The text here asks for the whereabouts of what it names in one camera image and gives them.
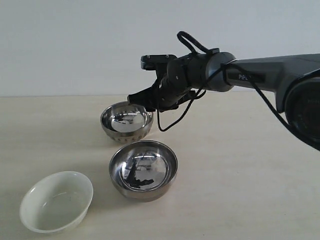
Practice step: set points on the smooth stainless steel bowl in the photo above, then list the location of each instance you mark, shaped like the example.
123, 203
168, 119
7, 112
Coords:
143, 170

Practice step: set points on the dimpled stainless steel bowl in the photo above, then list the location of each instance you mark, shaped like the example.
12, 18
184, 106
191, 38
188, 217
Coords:
125, 123

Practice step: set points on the white ceramic bowl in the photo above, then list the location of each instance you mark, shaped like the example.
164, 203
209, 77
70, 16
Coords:
57, 203

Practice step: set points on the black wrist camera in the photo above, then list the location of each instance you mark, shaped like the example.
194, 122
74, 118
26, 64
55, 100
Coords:
156, 62

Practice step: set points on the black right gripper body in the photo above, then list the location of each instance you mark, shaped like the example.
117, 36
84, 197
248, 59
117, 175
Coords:
174, 88

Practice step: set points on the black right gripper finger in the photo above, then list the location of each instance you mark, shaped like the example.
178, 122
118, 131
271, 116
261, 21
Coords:
146, 98

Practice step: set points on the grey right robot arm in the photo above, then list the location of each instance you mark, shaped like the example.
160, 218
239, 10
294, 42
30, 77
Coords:
294, 80

